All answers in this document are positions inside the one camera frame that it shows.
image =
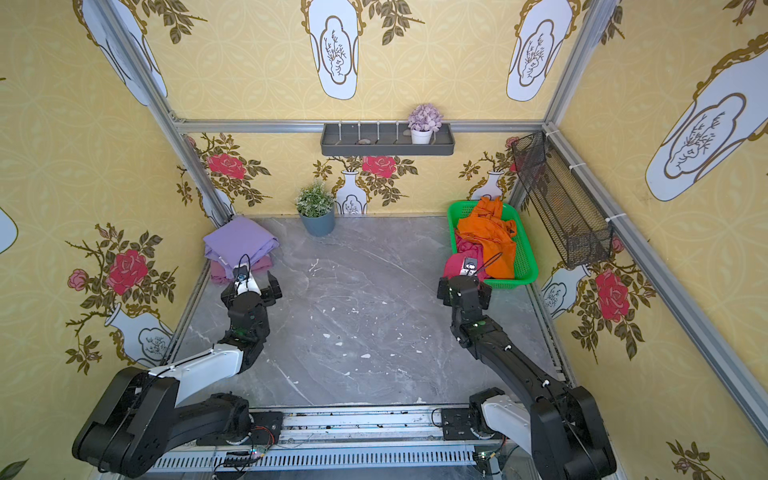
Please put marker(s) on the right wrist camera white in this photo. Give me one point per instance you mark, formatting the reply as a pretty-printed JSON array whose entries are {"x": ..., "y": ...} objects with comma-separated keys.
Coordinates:
[{"x": 469, "y": 267}]

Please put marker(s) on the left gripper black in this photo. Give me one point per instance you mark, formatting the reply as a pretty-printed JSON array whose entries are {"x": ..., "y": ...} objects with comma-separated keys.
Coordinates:
[{"x": 250, "y": 294}]

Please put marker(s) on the green plastic basket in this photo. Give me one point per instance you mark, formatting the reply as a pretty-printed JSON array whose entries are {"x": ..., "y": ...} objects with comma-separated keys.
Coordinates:
[{"x": 526, "y": 269}]

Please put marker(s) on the orange t-shirt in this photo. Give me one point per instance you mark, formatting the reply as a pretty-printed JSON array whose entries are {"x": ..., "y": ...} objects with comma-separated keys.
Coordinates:
[{"x": 486, "y": 227}]

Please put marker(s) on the purple t-shirt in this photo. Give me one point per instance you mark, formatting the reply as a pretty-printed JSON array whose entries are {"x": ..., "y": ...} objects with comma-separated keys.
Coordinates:
[{"x": 237, "y": 241}]

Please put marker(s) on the magenta t-shirt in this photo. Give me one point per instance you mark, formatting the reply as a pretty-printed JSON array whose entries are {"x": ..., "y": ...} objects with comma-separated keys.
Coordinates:
[{"x": 464, "y": 248}]

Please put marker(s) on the grey wall shelf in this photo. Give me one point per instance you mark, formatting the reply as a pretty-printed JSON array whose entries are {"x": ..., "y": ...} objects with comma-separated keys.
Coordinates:
[{"x": 378, "y": 138}]

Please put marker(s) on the green plant blue pot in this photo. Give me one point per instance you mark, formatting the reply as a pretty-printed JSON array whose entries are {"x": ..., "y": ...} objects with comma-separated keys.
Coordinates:
[{"x": 316, "y": 207}]

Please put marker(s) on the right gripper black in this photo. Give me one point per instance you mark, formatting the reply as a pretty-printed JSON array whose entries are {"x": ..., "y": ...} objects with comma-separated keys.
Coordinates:
[{"x": 464, "y": 288}]

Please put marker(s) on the black wire mesh basket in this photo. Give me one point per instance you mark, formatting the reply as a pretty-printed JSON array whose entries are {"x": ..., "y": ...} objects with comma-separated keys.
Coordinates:
[{"x": 575, "y": 224}]

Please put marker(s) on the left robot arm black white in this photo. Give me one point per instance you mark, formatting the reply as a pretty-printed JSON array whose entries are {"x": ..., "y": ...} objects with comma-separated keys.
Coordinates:
[{"x": 143, "y": 414}]

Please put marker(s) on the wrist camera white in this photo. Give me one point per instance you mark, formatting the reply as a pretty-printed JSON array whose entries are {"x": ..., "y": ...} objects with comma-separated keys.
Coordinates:
[
  {"x": 243, "y": 280},
  {"x": 469, "y": 267}
]

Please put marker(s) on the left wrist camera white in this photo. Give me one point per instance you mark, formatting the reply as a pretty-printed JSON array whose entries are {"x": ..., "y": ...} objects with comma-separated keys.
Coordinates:
[{"x": 243, "y": 280}]

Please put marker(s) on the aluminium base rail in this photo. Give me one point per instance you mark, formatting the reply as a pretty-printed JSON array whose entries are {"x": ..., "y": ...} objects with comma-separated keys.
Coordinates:
[{"x": 477, "y": 434}]

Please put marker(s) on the purple flower white pot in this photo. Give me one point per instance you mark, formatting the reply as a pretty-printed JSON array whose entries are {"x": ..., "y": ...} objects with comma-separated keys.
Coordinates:
[{"x": 424, "y": 122}]

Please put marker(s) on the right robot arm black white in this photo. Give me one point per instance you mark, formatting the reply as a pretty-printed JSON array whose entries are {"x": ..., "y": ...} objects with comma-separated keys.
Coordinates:
[{"x": 559, "y": 426}]

